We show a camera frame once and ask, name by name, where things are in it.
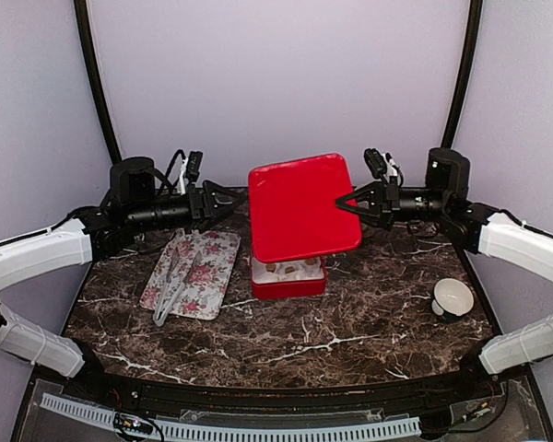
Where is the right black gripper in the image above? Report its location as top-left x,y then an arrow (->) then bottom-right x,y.
336,175 -> 450,231

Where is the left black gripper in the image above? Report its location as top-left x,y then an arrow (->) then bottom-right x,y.
127,180 -> 246,234

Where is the red box lid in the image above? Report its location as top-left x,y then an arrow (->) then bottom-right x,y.
248,153 -> 362,262

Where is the red box with paper cups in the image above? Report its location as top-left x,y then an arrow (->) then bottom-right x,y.
251,256 -> 327,300

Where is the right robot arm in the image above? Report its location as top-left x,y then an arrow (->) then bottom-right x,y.
335,147 -> 553,400

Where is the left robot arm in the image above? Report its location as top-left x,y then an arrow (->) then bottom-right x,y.
0,151 -> 245,401

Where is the floral rectangular tray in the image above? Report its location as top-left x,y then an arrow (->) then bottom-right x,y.
139,229 -> 241,325

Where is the white and dark bowl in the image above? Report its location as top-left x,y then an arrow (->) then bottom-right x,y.
431,278 -> 475,323

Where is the small circuit board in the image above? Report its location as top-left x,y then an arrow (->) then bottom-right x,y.
112,413 -> 154,436

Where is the black front table rail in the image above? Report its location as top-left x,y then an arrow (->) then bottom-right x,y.
78,372 -> 485,414

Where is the right black frame post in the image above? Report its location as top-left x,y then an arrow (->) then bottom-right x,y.
440,0 -> 484,149

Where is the black frame post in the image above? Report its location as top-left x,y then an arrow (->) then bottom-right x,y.
73,0 -> 122,164
440,0 -> 484,149

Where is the white slotted cable duct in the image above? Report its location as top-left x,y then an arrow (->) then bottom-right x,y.
40,392 -> 421,442

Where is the left black frame post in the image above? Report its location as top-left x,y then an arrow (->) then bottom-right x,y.
73,0 -> 122,164

